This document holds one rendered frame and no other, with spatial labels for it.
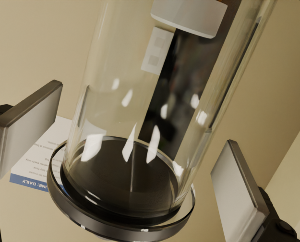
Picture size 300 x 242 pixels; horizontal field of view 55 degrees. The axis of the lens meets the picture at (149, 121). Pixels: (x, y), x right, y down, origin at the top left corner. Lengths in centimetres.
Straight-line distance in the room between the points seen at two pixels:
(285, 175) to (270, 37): 40
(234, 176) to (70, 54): 69
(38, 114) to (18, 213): 96
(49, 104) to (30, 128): 2
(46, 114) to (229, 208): 12
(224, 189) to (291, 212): 35
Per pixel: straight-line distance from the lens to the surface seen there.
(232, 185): 17
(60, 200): 19
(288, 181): 54
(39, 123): 17
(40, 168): 98
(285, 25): 84
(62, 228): 111
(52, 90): 18
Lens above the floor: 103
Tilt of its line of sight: 22 degrees up
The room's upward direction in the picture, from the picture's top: 160 degrees counter-clockwise
